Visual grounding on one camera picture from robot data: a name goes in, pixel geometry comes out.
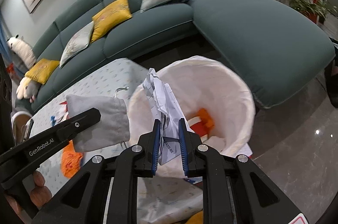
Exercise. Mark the red curtain bow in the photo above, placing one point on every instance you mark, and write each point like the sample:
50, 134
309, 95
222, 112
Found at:
10, 68

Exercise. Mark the white paper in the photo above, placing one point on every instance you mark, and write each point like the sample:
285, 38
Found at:
163, 97

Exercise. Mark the floral tablecloth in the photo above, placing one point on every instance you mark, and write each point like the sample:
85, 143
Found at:
100, 78

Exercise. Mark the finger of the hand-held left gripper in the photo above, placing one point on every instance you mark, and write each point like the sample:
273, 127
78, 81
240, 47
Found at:
81, 122

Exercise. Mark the grey plush mouse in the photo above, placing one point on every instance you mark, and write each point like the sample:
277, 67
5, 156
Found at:
33, 90

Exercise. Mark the white flower cushion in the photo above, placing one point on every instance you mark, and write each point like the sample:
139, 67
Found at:
22, 89

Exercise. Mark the black bag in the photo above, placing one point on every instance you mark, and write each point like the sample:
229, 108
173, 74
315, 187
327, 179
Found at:
333, 81

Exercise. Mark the teal sectional sofa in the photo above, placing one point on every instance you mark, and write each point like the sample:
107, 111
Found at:
237, 28

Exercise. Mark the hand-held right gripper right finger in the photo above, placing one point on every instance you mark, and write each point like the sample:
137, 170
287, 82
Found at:
182, 150

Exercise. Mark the blue curtain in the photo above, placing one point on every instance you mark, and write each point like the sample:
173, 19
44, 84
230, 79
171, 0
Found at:
2, 41

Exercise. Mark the white round object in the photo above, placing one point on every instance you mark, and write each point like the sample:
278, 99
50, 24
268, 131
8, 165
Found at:
15, 121

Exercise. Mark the blue patterned bin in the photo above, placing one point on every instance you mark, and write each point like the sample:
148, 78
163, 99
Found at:
194, 181

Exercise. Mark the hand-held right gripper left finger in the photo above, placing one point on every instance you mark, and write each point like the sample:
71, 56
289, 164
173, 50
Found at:
156, 150

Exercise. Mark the yellow embroidered cushion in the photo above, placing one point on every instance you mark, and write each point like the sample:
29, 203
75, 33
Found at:
111, 17
42, 70

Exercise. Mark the white plush bolster toy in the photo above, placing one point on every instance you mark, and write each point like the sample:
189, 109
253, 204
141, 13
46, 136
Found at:
22, 50

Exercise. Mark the orange plastic packet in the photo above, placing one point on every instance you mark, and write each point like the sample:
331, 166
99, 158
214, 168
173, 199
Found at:
70, 160

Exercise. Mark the person's left hand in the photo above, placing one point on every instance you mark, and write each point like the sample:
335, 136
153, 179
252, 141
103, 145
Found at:
39, 199

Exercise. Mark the red paper cup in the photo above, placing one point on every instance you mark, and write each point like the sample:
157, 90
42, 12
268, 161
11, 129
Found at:
196, 124

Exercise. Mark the black toothed tool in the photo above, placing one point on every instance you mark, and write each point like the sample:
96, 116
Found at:
29, 128

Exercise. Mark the person's yellow hoodie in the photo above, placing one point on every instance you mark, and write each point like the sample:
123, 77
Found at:
195, 218

